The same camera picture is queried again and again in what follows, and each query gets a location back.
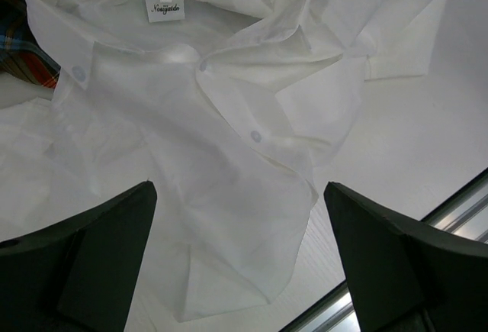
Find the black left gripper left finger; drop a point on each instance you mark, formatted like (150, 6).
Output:
(80, 273)

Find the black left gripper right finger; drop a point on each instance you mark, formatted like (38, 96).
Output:
(403, 274)

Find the white shirt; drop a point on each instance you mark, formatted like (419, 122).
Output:
(228, 106)

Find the red plaid shirt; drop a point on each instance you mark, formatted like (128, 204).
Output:
(21, 56)

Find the aluminium frame rail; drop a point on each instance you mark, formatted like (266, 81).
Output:
(464, 214)

